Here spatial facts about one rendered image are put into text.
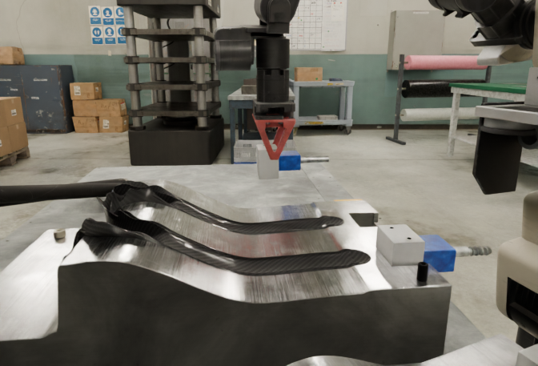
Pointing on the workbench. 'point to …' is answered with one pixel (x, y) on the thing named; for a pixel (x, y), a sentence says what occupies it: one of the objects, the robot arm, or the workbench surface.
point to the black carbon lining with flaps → (303, 262)
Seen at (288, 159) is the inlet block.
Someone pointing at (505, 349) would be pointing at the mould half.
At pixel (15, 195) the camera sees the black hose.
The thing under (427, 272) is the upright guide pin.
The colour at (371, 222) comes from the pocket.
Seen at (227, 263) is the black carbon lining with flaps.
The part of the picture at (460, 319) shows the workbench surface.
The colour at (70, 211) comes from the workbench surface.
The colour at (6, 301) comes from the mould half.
